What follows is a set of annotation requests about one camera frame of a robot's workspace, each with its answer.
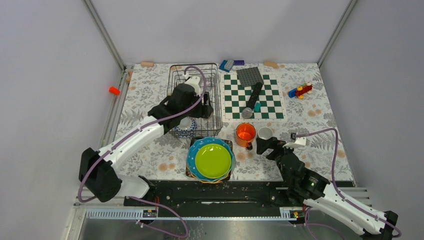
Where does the green white chessboard mat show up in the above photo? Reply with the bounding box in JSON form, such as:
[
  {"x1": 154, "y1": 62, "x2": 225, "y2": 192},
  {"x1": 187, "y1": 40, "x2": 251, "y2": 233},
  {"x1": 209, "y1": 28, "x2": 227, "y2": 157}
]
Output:
[{"x1": 221, "y1": 73, "x2": 286, "y2": 121}]

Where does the yellow polka dot plate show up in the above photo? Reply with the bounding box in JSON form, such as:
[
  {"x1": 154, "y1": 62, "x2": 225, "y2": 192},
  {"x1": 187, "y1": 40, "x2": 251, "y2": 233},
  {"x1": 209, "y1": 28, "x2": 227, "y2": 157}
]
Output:
[{"x1": 194, "y1": 178, "x2": 229, "y2": 184}]

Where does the blue polka dot plate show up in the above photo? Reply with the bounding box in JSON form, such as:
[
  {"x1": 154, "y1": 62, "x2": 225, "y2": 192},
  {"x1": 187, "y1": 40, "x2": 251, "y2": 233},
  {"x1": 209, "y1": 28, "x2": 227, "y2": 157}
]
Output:
[{"x1": 186, "y1": 137, "x2": 236, "y2": 183}]

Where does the left wooden cork block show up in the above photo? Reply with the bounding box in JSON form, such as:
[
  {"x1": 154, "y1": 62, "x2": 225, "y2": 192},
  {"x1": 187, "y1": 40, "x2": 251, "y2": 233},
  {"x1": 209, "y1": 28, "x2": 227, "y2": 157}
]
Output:
[{"x1": 140, "y1": 61, "x2": 155, "y2": 68}]

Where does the grey lego baseplate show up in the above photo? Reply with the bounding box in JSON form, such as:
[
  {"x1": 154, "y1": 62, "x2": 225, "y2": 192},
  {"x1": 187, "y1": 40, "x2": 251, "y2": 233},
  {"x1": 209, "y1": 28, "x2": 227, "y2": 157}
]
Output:
[{"x1": 236, "y1": 67, "x2": 264, "y2": 88}]

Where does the colourful lego toy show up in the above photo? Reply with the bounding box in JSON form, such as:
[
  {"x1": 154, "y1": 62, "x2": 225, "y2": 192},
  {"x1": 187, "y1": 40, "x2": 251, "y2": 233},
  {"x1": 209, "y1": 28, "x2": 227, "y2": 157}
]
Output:
[{"x1": 287, "y1": 81, "x2": 313, "y2": 99}]

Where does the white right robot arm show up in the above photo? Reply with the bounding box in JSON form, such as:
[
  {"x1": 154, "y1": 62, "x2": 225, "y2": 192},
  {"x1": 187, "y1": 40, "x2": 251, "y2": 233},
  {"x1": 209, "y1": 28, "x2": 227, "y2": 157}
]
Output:
[{"x1": 256, "y1": 137, "x2": 398, "y2": 240}]

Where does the grey wire dish rack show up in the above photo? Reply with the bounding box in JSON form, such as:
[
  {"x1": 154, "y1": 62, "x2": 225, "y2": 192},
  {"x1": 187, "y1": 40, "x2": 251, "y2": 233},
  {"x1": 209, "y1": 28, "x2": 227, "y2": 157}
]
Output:
[{"x1": 167, "y1": 62, "x2": 223, "y2": 137}]

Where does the blue grey lego brick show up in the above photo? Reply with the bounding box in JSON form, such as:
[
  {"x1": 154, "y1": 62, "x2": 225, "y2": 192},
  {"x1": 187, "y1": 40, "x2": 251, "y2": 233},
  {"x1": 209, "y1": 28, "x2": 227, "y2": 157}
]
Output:
[{"x1": 219, "y1": 59, "x2": 234, "y2": 73}]

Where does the grey blue ceramic mug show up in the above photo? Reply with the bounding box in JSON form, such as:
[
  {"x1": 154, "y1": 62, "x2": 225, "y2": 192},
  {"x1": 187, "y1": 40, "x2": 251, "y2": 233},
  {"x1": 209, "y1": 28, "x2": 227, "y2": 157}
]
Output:
[{"x1": 257, "y1": 126, "x2": 274, "y2": 140}]

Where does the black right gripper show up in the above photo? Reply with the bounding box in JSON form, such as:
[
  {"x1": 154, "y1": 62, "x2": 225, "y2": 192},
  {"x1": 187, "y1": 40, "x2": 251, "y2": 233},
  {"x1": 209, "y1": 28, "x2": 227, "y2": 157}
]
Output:
[{"x1": 255, "y1": 136, "x2": 299, "y2": 169}]

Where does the wooden cork block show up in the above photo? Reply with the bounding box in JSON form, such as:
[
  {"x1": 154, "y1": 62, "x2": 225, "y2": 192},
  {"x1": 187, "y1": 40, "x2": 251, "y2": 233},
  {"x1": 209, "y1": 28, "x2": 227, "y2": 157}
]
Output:
[
  {"x1": 140, "y1": 61, "x2": 155, "y2": 68},
  {"x1": 263, "y1": 61, "x2": 280, "y2": 69}
]

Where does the orange plastic cap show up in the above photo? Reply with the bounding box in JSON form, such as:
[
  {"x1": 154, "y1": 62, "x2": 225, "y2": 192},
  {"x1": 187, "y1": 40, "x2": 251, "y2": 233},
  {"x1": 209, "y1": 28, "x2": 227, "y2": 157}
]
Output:
[{"x1": 108, "y1": 86, "x2": 121, "y2": 96}]

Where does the blue white patterned bowl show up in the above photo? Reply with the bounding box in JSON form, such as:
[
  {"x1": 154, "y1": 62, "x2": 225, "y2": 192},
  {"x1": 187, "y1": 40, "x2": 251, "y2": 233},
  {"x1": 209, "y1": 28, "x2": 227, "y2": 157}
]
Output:
[{"x1": 173, "y1": 117, "x2": 198, "y2": 138}]

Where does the teal rectangular block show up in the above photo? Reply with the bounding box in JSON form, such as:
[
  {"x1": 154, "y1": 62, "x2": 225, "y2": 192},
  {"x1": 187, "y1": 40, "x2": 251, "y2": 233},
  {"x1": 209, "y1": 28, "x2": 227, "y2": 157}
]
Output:
[{"x1": 253, "y1": 102, "x2": 261, "y2": 113}]

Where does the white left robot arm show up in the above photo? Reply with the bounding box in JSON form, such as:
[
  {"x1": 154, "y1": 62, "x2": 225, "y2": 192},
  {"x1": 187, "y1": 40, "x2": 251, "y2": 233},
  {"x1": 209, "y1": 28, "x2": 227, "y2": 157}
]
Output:
[{"x1": 77, "y1": 82, "x2": 210, "y2": 206}]

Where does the black glitter microphone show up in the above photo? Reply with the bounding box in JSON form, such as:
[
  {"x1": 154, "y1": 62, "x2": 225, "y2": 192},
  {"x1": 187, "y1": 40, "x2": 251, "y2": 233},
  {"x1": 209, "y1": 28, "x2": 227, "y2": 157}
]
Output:
[{"x1": 241, "y1": 82, "x2": 264, "y2": 119}]

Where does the purple lego brick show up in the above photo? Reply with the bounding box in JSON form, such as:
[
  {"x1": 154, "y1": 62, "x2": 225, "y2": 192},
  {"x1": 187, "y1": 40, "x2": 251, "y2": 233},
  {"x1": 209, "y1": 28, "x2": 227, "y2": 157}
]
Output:
[{"x1": 233, "y1": 60, "x2": 245, "y2": 66}]

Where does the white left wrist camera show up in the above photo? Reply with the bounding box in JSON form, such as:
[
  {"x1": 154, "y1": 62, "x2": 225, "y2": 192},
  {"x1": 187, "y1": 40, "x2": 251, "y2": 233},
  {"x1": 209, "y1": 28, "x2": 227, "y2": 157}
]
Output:
[{"x1": 183, "y1": 74, "x2": 202, "y2": 96}]

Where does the orange ceramic mug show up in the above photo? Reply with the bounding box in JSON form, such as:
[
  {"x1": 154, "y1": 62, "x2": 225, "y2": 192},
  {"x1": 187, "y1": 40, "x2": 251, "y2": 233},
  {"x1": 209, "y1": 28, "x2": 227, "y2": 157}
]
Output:
[{"x1": 235, "y1": 122, "x2": 256, "y2": 151}]

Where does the black floral square plate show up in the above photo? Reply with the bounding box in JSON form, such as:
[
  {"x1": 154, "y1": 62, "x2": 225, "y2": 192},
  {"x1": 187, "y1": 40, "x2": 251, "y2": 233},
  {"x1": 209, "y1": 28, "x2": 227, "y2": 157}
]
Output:
[{"x1": 185, "y1": 136, "x2": 237, "y2": 183}]

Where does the green plate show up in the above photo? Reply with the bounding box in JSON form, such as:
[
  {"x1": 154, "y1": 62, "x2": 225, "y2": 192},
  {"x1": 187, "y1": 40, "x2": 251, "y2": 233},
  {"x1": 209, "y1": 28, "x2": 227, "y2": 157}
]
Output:
[{"x1": 194, "y1": 143, "x2": 233, "y2": 179}]

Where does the right wooden cork block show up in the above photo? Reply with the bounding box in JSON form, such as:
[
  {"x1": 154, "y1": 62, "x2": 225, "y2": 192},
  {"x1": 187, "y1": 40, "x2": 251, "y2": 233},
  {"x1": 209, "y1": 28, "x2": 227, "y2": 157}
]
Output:
[{"x1": 263, "y1": 61, "x2": 280, "y2": 69}]

